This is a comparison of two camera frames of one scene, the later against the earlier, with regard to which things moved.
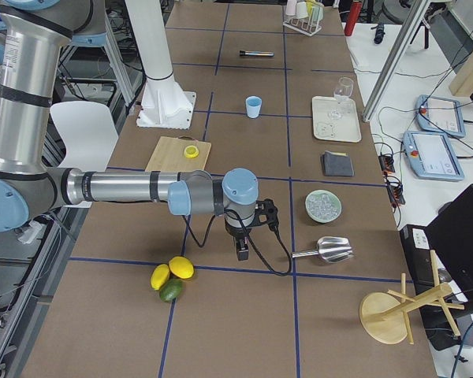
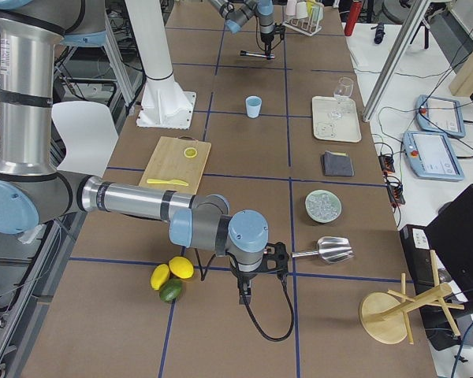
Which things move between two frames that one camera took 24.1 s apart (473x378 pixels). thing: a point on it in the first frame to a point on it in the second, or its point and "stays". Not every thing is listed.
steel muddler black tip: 255,53 stays
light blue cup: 253,105 stays
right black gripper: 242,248 to 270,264
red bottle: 355,11 stays
